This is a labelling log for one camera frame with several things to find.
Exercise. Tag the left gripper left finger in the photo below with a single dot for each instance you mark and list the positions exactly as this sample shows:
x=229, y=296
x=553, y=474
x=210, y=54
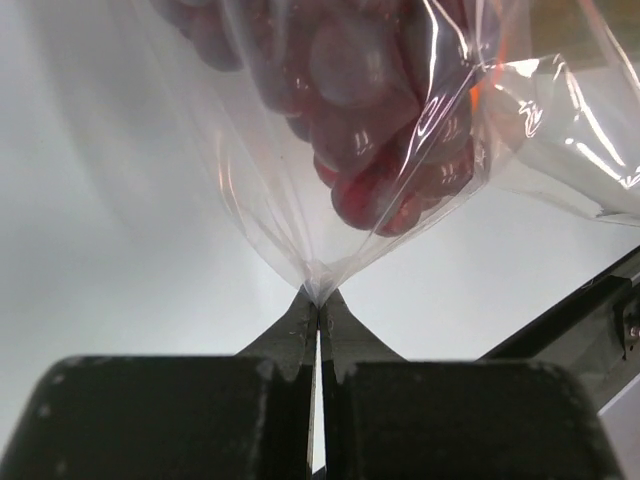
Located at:
x=245, y=416

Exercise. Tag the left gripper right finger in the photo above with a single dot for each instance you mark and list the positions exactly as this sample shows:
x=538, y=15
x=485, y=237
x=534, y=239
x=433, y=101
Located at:
x=386, y=417

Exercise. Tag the clear zip bag orange seal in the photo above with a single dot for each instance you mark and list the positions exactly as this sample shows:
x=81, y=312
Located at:
x=557, y=118

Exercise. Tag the dark purple fake grapes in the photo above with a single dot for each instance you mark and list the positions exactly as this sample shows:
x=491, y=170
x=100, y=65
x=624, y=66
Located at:
x=384, y=92

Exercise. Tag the aluminium frame rail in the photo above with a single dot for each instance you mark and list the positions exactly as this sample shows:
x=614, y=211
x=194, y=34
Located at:
x=593, y=333

